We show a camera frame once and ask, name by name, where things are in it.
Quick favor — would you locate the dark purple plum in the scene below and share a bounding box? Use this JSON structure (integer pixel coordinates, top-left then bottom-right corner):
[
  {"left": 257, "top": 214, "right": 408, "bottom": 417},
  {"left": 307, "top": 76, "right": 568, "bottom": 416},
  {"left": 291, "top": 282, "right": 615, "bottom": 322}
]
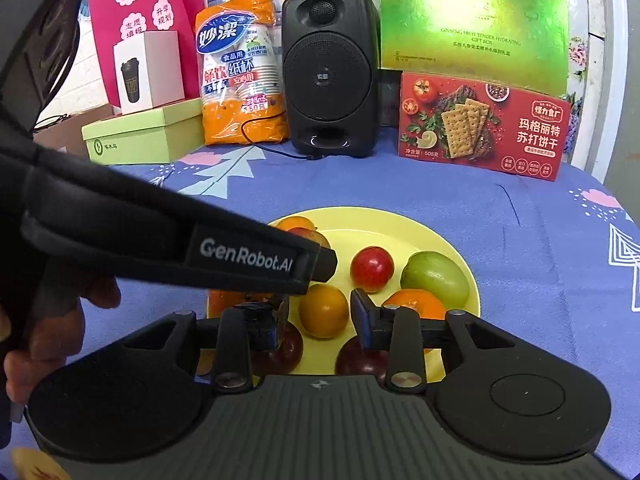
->
[
  {"left": 334, "top": 336, "right": 392, "bottom": 376},
  {"left": 250, "top": 321, "right": 305, "bottom": 376}
]

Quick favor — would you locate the blue printed tablecloth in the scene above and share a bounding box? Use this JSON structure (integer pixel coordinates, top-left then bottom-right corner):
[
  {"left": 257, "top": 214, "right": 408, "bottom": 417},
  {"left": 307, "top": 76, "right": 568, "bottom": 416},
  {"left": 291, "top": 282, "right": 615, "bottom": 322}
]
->
[{"left": 10, "top": 142, "right": 640, "bottom": 476}]

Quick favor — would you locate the pink paper bag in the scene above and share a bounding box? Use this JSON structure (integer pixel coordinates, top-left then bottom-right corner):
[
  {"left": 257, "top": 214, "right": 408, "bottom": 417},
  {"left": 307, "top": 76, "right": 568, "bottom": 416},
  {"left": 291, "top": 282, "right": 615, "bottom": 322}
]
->
[{"left": 86, "top": 0, "right": 207, "bottom": 107}]

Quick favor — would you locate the floral cloth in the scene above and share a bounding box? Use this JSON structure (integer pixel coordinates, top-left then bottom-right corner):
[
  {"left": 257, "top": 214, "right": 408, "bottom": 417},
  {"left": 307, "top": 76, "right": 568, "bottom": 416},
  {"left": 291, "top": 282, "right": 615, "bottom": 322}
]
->
[{"left": 565, "top": 35, "right": 587, "bottom": 157}]

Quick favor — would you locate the person's left hand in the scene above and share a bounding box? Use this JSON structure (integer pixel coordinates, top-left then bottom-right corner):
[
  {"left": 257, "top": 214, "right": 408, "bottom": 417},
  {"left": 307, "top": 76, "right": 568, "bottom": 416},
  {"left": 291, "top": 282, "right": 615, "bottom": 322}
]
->
[{"left": 0, "top": 275, "right": 122, "bottom": 407}]

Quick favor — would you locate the red cracker box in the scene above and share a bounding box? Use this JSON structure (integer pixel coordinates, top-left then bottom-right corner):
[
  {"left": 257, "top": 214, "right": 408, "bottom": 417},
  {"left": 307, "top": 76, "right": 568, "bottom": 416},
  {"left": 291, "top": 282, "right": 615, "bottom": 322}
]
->
[{"left": 397, "top": 71, "right": 572, "bottom": 183}]

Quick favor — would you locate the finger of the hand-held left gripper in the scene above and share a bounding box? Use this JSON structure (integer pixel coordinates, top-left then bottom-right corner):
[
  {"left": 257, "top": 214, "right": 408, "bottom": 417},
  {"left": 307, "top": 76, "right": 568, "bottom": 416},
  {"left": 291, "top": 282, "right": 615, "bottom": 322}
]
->
[{"left": 311, "top": 245, "right": 338, "bottom": 283}]

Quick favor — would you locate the white box with cup print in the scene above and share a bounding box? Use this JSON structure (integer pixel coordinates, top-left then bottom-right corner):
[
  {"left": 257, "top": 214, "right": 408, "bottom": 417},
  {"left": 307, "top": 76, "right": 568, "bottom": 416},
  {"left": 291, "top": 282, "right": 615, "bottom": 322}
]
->
[{"left": 113, "top": 30, "right": 186, "bottom": 115}]

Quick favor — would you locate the large green fruit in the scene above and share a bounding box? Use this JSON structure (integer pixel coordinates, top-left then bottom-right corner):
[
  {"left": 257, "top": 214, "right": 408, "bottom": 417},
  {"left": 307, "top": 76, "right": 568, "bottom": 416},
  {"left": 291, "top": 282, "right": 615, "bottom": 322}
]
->
[{"left": 400, "top": 251, "right": 471, "bottom": 310}]

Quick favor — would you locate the light green flat box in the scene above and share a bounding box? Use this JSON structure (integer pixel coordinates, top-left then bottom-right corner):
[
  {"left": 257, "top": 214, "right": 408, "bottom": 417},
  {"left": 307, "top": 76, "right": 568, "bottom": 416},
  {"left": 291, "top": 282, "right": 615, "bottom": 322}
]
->
[{"left": 81, "top": 97, "right": 205, "bottom": 165}]

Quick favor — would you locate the shiny green gift box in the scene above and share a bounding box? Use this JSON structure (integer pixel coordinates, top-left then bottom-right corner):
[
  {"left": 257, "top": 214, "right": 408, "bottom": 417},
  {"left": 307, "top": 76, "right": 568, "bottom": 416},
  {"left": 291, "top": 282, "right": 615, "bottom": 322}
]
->
[{"left": 378, "top": 0, "right": 571, "bottom": 97}]

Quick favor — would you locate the orange paper cup package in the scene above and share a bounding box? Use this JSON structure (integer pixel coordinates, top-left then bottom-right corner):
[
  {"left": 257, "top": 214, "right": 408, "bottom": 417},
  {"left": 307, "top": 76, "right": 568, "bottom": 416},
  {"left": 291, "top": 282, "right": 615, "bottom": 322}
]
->
[{"left": 194, "top": 0, "right": 292, "bottom": 147}]

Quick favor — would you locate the small tan fruit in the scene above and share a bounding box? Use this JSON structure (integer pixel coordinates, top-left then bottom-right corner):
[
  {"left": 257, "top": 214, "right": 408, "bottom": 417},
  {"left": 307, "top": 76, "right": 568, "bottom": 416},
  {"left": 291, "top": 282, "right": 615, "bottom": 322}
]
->
[{"left": 195, "top": 349, "right": 217, "bottom": 377}]

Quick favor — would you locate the medium orange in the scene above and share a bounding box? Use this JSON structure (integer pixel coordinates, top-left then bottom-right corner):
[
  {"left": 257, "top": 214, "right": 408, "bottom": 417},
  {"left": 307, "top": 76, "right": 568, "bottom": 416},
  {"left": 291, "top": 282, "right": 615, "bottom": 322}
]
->
[{"left": 207, "top": 289, "right": 275, "bottom": 319}]

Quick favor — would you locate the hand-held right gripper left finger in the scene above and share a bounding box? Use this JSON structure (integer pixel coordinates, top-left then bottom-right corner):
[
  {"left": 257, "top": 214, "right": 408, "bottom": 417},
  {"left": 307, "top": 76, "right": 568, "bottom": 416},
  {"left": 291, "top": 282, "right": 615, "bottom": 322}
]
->
[{"left": 117, "top": 296, "right": 291, "bottom": 395}]

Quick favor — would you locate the large orange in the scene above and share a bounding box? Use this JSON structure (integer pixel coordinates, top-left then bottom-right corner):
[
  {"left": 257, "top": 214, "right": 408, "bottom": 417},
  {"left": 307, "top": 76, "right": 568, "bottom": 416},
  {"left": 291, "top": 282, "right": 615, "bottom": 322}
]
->
[{"left": 382, "top": 288, "right": 447, "bottom": 322}]

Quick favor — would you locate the black speaker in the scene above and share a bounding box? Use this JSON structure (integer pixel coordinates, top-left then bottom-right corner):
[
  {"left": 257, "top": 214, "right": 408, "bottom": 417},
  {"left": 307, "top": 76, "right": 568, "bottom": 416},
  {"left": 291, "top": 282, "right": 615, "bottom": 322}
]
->
[{"left": 281, "top": 0, "right": 382, "bottom": 157}]

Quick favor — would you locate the yellow plastic plate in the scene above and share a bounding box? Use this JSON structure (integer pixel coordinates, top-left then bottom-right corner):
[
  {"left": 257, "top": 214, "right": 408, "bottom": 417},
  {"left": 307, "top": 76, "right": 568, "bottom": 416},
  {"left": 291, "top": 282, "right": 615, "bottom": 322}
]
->
[{"left": 206, "top": 206, "right": 481, "bottom": 377}]

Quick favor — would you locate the small orange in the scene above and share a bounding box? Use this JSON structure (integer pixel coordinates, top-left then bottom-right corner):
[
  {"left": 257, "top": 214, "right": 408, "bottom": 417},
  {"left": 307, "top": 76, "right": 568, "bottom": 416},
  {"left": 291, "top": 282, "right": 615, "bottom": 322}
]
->
[{"left": 275, "top": 215, "right": 317, "bottom": 232}]

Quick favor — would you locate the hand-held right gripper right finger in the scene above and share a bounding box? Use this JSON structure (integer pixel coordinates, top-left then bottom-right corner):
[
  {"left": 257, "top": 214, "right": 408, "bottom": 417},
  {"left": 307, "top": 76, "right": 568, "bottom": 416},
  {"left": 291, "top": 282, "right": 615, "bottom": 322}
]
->
[{"left": 350, "top": 287, "right": 517, "bottom": 395}]

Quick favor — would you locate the white frame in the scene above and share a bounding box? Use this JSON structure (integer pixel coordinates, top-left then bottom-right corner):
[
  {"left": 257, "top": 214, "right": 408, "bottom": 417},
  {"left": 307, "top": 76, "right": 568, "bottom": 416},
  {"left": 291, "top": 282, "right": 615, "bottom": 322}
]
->
[{"left": 564, "top": 0, "right": 632, "bottom": 187}]

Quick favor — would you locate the brown cardboard box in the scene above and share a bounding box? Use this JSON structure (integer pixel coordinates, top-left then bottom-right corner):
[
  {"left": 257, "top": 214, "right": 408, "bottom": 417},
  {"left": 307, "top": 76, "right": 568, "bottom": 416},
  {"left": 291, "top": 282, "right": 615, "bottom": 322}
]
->
[{"left": 32, "top": 103, "right": 117, "bottom": 155}]

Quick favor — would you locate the yellow-orange round fruit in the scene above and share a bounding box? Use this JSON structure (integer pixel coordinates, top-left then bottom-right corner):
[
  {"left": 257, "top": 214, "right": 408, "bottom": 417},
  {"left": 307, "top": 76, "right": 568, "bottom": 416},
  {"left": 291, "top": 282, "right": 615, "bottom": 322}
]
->
[{"left": 298, "top": 283, "right": 350, "bottom": 339}]

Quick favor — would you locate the black speaker cable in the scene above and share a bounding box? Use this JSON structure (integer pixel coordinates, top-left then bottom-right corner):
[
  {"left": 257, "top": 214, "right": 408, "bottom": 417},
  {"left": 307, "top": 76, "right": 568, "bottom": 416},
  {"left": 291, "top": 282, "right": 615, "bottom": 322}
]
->
[{"left": 241, "top": 114, "right": 322, "bottom": 162}]

